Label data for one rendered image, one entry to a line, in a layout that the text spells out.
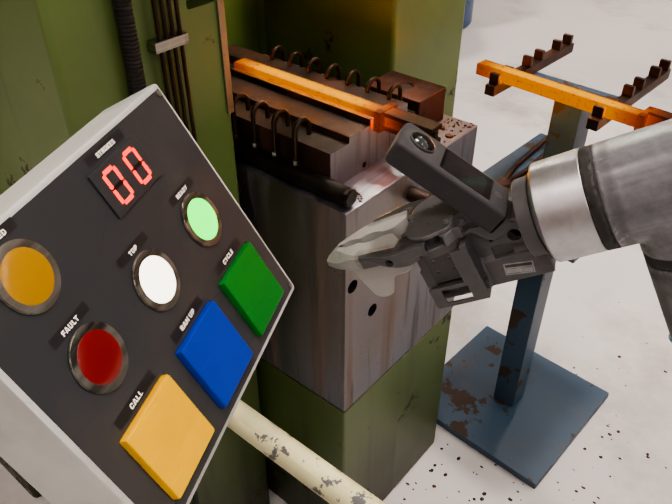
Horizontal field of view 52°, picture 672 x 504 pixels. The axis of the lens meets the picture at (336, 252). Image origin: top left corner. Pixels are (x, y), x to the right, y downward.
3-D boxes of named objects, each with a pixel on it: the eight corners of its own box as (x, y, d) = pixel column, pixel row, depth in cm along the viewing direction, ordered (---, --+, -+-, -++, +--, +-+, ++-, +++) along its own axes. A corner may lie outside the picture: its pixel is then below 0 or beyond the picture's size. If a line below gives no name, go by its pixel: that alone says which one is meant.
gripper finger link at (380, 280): (342, 314, 69) (425, 294, 65) (314, 269, 67) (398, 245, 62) (350, 295, 72) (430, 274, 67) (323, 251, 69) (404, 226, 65)
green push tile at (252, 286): (285, 291, 78) (250, 240, 75) (263, 336, 72) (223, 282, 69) (273, 295, 79) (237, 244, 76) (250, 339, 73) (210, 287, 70)
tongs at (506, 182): (583, 105, 182) (584, 100, 181) (599, 109, 179) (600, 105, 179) (471, 202, 144) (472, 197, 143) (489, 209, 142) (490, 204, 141)
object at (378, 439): (434, 442, 180) (453, 308, 152) (342, 548, 157) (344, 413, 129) (279, 344, 209) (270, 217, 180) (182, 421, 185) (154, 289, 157)
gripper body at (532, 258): (431, 313, 65) (558, 284, 59) (391, 242, 61) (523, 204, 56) (442, 265, 71) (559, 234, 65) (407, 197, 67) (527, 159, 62)
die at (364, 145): (405, 144, 119) (408, 98, 114) (330, 191, 107) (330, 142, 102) (236, 81, 141) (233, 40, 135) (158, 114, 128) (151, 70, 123)
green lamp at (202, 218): (231, 232, 72) (227, 197, 69) (197, 252, 69) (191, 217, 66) (211, 221, 73) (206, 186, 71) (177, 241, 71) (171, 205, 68)
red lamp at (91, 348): (140, 368, 56) (130, 330, 54) (91, 402, 54) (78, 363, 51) (117, 351, 58) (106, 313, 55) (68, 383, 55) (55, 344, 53)
